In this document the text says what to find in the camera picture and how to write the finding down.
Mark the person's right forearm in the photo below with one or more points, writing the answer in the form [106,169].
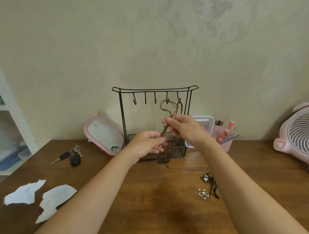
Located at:
[246,192]

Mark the black headed car key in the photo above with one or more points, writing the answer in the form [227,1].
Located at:
[64,155]

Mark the white crumpled paper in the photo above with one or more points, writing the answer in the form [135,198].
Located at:
[55,196]
[21,194]

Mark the person's left hand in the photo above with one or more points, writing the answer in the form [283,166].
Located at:
[144,144]

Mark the pink makeup brush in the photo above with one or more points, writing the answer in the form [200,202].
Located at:
[226,132]

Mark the person's right hand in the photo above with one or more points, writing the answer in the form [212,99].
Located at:
[190,130]

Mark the grey purple pencil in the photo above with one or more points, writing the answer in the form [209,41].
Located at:
[229,138]

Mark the dark cosmetic pencils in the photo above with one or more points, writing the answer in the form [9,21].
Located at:
[219,123]

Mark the person's left forearm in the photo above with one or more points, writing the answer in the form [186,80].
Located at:
[89,200]

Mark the coral tipped makeup brush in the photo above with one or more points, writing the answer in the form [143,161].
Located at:
[231,124]

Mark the pink pig shaped desk fan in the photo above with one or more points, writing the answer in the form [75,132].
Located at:
[281,144]

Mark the pink pen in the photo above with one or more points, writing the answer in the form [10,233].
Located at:
[205,130]

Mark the clear plastic container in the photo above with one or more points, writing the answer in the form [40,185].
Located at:
[205,119]

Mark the black oval key fob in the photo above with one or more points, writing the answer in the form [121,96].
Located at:
[75,159]

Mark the silver key bunch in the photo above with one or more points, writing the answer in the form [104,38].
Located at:
[77,149]

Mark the pink framed table mirror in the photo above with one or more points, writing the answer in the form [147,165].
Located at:
[103,135]

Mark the pink brush holder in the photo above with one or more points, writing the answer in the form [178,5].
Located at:
[217,131]

